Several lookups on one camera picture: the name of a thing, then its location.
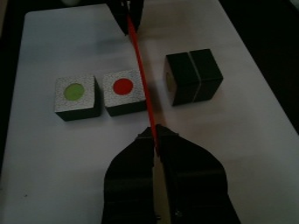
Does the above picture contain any dark toy sushi piece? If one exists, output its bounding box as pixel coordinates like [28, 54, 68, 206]
[188, 48, 226, 103]
[163, 52, 203, 107]

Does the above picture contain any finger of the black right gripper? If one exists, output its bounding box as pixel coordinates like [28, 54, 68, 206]
[128, 0, 146, 33]
[107, 0, 131, 37]

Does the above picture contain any sushi piece green dot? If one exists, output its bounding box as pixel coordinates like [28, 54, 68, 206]
[52, 73, 104, 123]

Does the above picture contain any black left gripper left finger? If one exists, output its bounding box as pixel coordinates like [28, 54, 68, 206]
[100, 126, 160, 224]

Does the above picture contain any sushi piece red dot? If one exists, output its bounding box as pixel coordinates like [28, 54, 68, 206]
[102, 68, 150, 117]

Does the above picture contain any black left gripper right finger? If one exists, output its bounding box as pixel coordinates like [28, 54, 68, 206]
[154, 123, 243, 224]

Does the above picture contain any red toy knife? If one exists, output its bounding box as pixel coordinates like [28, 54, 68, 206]
[124, 12, 162, 156]

